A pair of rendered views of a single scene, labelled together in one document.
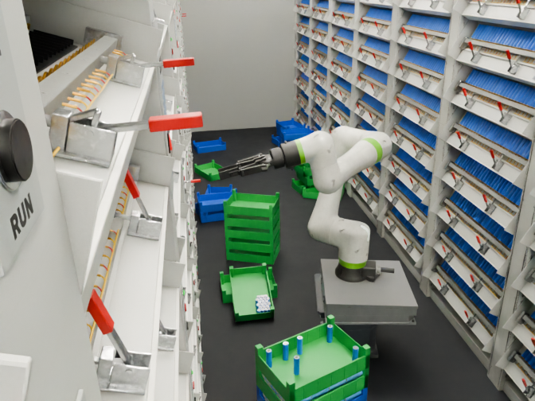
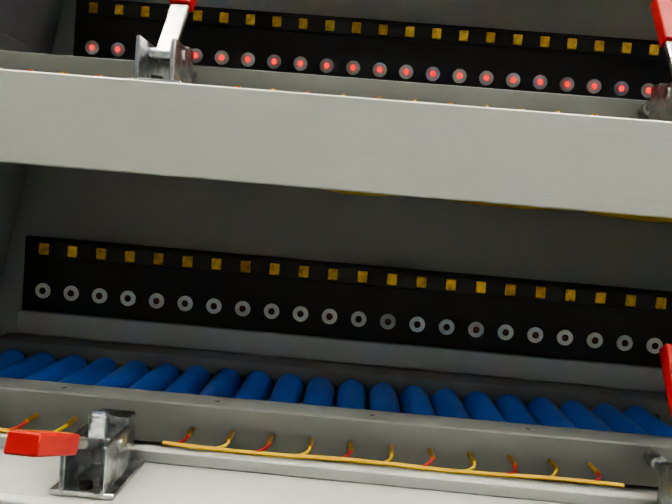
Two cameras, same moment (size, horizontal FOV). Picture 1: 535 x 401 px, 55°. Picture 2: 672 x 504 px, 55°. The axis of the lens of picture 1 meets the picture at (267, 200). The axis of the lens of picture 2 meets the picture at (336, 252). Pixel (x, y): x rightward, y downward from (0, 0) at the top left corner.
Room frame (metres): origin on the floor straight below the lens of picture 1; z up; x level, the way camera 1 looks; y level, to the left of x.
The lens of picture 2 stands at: (1.86, 0.03, 0.97)
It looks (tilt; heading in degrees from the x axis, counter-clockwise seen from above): 14 degrees up; 100
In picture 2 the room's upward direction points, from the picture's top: 5 degrees clockwise
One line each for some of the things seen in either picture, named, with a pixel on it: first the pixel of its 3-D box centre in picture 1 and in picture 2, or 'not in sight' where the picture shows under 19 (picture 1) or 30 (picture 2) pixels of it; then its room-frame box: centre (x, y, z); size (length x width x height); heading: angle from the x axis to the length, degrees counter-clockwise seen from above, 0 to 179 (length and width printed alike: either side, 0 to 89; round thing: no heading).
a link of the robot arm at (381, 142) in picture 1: (373, 147); not in sight; (2.09, -0.46, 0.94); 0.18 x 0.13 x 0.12; 143
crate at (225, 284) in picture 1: (247, 284); not in sight; (2.43, 0.12, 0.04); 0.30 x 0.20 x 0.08; 98
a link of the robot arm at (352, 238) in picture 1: (351, 242); not in sight; (1.99, -0.37, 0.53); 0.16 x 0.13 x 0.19; 53
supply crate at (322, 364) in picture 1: (312, 356); not in sight; (1.27, -0.13, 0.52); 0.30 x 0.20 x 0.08; 120
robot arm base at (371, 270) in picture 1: (364, 269); not in sight; (1.97, -0.43, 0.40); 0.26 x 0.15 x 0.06; 78
